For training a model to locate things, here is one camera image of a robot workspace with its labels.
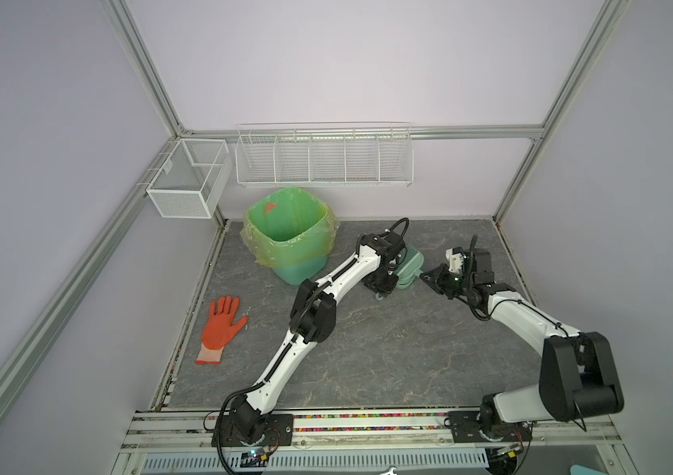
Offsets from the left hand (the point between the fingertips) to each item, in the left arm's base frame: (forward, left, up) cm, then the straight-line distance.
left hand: (386, 295), depth 94 cm
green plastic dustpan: (+7, -9, +5) cm, 12 cm away
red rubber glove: (-7, +53, -4) cm, 54 cm away
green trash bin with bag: (+10, +27, +21) cm, 36 cm away
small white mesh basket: (+37, +64, +20) cm, 76 cm away
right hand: (+1, -10, +9) cm, 13 cm away
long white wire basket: (+41, +17, +26) cm, 51 cm away
